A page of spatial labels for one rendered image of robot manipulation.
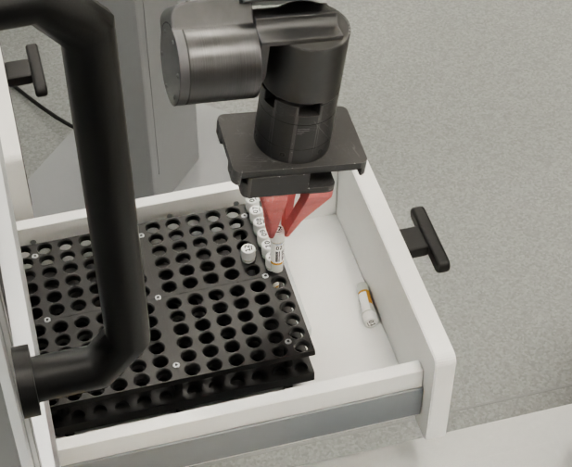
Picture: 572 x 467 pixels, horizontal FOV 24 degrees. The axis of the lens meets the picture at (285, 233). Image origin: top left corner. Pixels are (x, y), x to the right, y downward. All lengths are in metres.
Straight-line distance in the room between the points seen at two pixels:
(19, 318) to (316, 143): 0.25
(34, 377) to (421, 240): 0.71
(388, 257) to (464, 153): 1.47
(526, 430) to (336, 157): 0.36
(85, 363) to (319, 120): 0.51
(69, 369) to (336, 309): 0.73
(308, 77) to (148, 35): 1.25
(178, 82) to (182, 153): 1.51
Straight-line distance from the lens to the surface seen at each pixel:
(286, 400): 1.07
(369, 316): 1.18
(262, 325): 1.11
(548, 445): 1.23
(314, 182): 1.00
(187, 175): 2.47
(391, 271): 1.13
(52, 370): 0.48
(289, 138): 0.97
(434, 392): 1.09
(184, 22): 0.91
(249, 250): 1.15
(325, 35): 0.93
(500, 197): 2.51
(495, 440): 1.22
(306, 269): 1.23
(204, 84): 0.91
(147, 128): 2.27
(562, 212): 2.50
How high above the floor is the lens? 1.75
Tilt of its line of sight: 47 degrees down
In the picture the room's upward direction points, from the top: straight up
